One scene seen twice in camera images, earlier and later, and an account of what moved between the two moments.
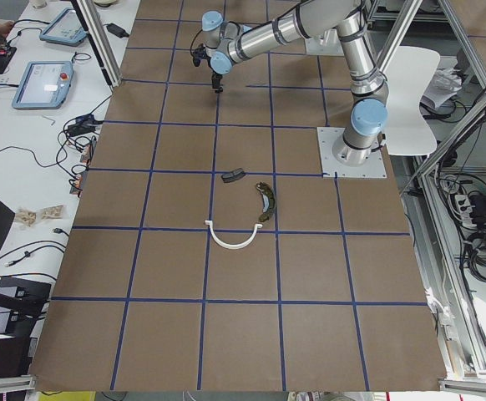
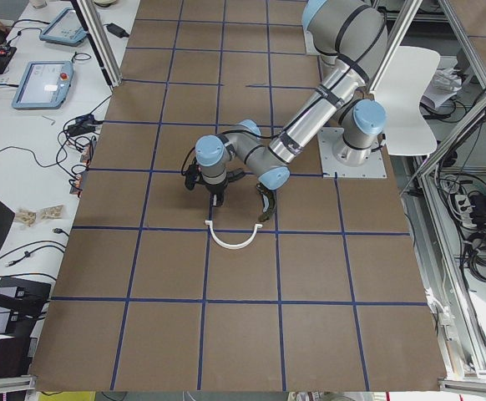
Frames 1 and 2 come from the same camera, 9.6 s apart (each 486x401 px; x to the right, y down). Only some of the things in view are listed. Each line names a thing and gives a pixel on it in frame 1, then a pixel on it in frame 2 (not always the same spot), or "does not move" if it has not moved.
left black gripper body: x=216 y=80 -> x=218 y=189
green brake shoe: x=268 y=200 does not move
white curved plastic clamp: x=239 y=246 does not move
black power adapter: x=117 y=30 does not move
